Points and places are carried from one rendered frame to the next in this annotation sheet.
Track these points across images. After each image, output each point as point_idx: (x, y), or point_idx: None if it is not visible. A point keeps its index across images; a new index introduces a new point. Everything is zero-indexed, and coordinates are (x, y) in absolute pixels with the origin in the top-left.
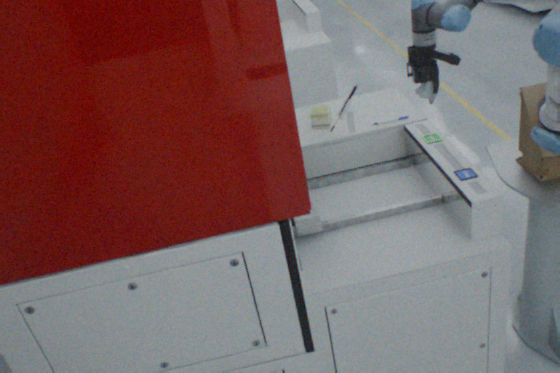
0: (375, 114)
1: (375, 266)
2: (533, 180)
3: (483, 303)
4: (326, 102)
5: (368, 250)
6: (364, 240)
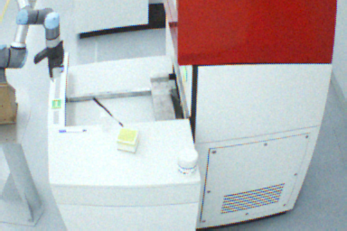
0: (79, 146)
1: (124, 65)
2: (19, 106)
3: None
4: (117, 184)
5: (124, 75)
6: (124, 82)
